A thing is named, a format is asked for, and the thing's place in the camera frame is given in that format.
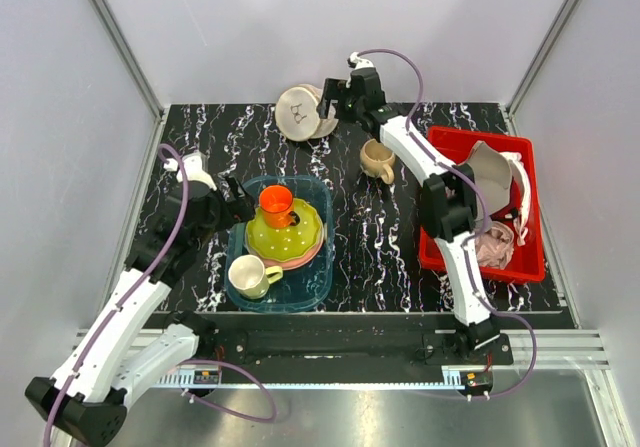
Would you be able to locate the white lace bra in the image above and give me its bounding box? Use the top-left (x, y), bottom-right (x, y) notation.
top-left (500, 152), bottom-right (532, 246)

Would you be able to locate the cream and yellow mug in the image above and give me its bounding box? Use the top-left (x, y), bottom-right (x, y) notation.
top-left (228, 255), bottom-right (284, 300)

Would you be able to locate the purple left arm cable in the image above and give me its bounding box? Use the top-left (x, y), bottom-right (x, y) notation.
top-left (42, 144), bottom-right (279, 443)

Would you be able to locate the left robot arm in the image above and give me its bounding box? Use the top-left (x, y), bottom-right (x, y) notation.
top-left (25, 177), bottom-right (255, 446)

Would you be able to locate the orange mug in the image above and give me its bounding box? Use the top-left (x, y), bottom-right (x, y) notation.
top-left (259, 185), bottom-right (300, 229)

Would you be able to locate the teal transparent plastic tub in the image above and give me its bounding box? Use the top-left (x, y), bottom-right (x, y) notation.
top-left (224, 175), bottom-right (335, 313)

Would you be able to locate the green polka dot bowl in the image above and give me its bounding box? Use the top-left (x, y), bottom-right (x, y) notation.
top-left (245, 197), bottom-right (323, 261)

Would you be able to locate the pink plate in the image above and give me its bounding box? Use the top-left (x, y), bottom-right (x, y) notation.
top-left (244, 224), bottom-right (327, 271)

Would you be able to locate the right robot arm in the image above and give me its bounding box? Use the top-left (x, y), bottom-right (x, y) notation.
top-left (317, 66), bottom-right (500, 364)

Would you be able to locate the beige ceramic mug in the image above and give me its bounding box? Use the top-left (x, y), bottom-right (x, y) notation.
top-left (360, 139), bottom-right (396, 185)

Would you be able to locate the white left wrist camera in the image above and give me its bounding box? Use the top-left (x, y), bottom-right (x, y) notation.
top-left (163, 151), bottom-right (217, 191)

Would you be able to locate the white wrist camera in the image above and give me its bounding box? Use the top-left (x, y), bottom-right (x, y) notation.
top-left (347, 52), bottom-right (371, 70)
top-left (163, 151), bottom-right (217, 191)

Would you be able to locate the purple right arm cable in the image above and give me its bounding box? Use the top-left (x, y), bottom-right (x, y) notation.
top-left (349, 48), bottom-right (539, 401)

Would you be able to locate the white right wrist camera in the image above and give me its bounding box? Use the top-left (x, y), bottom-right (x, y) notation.
top-left (347, 52), bottom-right (371, 70)

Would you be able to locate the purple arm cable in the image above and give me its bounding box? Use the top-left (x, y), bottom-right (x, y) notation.
top-left (349, 48), bottom-right (539, 401)
top-left (42, 144), bottom-right (279, 443)

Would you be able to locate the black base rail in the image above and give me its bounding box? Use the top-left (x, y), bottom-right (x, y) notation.
top-left (195, 313), bottom-right (569, 387)

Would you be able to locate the grey bra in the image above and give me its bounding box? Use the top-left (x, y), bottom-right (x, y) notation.
top-left (466, 141), bottom-right (513, 215)

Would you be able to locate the pink bra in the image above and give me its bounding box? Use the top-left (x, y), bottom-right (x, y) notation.
top-left (475, 221), bottom-right (515, 270)

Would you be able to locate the red plastic bin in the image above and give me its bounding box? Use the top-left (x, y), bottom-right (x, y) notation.
top-left (427, 126), bottom-right (545, 284)

